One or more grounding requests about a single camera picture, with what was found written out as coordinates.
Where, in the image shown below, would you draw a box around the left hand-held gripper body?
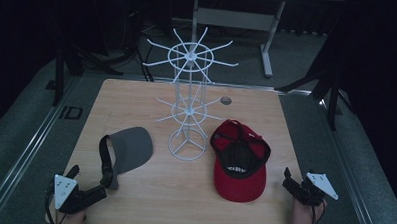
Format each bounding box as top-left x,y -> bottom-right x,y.
51,173 -> 109,217

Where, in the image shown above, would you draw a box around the white metal desk frame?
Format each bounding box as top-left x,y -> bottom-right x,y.
189,0 -> 287,79

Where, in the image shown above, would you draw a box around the black cable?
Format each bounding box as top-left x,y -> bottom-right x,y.
42,183 -> 59,224
310,201 -> 327,224

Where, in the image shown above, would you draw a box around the black tripod stand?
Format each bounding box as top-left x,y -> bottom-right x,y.
273,58 -> 357,132
51,41 -> 126,109

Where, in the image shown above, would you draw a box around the white wire hat rack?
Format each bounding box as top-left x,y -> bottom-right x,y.
139,24 -> 240,163

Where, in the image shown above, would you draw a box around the red baseball cap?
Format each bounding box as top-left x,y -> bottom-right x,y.
207,117 -> 273,205

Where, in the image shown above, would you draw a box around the metal floor rail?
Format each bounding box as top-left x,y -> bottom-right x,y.
0,72 -> 81,224
314,95 -> 386,224

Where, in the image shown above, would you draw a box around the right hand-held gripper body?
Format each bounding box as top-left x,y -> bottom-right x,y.
280,171 -> 340,208

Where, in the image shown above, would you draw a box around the grey sun visor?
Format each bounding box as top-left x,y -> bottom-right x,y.
97,125 -> 155,192

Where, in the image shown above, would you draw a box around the person's right hand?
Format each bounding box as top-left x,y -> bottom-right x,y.
290,196 -> 329,224

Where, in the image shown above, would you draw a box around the black floor cables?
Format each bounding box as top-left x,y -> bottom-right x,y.
134,39 -> 157,82

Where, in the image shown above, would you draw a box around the person's left hand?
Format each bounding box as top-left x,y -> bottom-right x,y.
54,208 -> 88,224

